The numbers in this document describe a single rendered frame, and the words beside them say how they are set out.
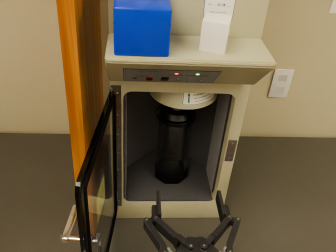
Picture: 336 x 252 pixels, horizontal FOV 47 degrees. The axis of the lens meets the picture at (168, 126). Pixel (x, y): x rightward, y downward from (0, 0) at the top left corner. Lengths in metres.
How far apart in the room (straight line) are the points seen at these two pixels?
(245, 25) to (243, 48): 0.06
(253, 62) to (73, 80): 0.34
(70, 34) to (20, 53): 0.65
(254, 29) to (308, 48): 0.60
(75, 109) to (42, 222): 0.47
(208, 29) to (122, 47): 0.16
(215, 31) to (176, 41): 0.09
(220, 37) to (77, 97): 0.30
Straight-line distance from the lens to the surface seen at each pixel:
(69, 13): 0.71
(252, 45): 0.81
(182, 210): 1.15
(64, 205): 1.21
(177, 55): 0.73
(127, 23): 0.69
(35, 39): 1.33
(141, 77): 0.80
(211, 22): 0.73
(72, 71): 0.76
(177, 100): 0.92
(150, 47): 0.71
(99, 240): 0.78
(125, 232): 1.13
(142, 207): 1.13
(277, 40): 1.37
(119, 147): 0.97
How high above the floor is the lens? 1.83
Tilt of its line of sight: 36 degrees down
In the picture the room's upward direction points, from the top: 5 degrees clockwise
